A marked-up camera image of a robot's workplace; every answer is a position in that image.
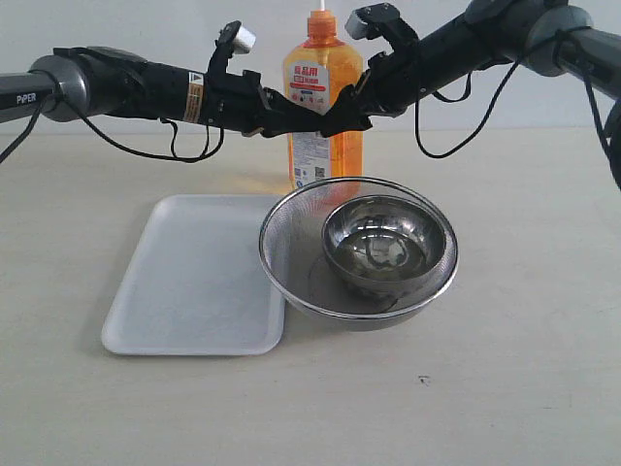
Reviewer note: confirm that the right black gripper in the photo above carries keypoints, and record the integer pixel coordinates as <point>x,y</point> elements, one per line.
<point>392,83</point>

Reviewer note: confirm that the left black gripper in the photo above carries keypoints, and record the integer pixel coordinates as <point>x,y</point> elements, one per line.
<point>233,102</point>

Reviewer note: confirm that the orange dish soap bottle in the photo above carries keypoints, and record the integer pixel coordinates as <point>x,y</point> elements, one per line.
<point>313,75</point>

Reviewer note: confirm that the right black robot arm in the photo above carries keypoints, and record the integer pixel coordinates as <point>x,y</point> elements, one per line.
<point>550,38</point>

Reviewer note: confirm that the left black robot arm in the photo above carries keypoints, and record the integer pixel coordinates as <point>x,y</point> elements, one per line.
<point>97,81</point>

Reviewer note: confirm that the small stainless steel bowl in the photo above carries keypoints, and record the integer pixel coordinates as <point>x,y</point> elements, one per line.
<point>384,244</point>

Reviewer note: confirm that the steel mesh strainer basket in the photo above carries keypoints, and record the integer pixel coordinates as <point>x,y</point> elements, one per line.
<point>291,252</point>

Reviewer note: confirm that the white rectangular plastic tray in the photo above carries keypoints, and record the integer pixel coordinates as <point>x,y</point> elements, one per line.
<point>195,285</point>

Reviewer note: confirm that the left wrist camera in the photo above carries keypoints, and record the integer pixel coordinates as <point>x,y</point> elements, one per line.
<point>233,38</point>

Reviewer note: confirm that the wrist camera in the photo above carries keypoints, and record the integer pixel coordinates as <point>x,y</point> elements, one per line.
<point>381,20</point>
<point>233,38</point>

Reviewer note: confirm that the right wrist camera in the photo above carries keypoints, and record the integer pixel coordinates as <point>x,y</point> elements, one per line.
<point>381,20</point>

